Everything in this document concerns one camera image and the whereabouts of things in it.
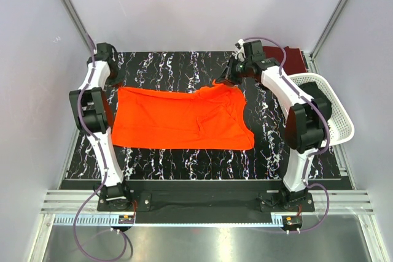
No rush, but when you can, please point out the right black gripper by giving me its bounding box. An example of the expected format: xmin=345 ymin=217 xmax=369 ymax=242
xmin=215 ymin=56 xmax=251 ymax=87

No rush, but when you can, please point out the orange t shirt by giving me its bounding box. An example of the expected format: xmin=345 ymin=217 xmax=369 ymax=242
xmin=111 ymin=83 xmax=255 ymax=150

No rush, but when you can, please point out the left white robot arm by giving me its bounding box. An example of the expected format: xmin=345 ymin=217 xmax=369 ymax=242
xmin=69 ymin=42 xmax=133 ymax=212

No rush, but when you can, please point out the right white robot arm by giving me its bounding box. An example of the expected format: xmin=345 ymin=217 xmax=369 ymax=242
xmin=217 ymin=37 xmax=332 ymax=211

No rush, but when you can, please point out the folded maroon t shirt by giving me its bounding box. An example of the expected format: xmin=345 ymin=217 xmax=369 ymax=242
xmin=263 ymin=46 xmax=307 ymax=75

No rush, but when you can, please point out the black t shirt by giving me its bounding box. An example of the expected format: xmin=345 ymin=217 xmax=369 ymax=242
xmin=300 ymin=82 xmax=332 ymax=121

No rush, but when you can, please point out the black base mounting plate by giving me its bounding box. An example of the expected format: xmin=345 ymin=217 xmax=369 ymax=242
xmin=107 ymin=180 xmax=315 ymax=213

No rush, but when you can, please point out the white plastic laundry basket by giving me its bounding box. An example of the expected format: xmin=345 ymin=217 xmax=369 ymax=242
xmin=289 ymin=72 xmax=355 ymax=146

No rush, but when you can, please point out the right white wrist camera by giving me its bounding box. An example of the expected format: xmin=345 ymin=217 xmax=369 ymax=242
xmin=234 ymin=39 xmax=246 ymax=62

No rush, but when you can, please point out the left aluminium frame post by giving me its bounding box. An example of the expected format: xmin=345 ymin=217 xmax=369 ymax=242
xmin=60 ymin=0 xmax=95 ymax=59

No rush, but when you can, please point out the aluminium frame post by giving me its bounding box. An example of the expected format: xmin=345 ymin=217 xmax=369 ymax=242
xmin=310 ymin=0 xmax=349 ymax=59
xmin=60 ymin=0 xmax=95 ymax=59

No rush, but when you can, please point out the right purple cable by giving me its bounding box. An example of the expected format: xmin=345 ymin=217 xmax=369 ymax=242
xmin=242 ymin=36 xmax=332 ymax=234

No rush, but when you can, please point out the purple cable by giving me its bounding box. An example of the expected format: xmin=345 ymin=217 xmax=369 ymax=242
xmin=72 ymin=33 xmax=133 ymax=262
xmin=242 ymin=36 xmax=332 ymax=234

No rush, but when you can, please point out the aluminium front rail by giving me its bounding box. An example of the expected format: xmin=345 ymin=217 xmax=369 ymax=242
xmin=40 ymin=190 xmax=373 ymax=215

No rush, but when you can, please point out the white slotted cable duct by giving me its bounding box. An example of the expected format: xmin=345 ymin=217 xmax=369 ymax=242
xmin=54 ymin=214 xmax=284 ymax=228

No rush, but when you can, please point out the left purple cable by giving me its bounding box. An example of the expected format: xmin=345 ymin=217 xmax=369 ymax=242
xmin=72 ymin=33 xmax=133 ymax=262

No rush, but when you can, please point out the right aluminium frame post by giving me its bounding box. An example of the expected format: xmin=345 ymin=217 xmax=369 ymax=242
xmin=310 ymin=0 xmax=349 ymax=59

